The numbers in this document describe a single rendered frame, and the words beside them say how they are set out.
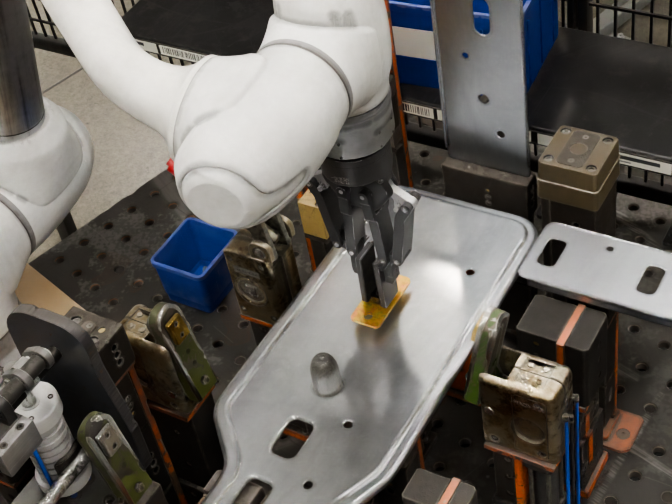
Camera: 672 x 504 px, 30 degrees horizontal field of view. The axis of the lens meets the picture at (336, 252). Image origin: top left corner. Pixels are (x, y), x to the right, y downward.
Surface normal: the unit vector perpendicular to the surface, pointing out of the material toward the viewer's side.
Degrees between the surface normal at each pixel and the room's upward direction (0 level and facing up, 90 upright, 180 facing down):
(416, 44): 90
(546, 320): 0
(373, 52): 87
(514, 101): 90
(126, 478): 78
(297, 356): 0
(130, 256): 0
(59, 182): 97
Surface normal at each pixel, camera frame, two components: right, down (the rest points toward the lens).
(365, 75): 0.87, 0.22
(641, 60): -0.14, -0.71
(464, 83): -0.49, 0.66
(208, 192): -0.27, 0.73
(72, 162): 0.95, 0.23
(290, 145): 0.66, -0.05
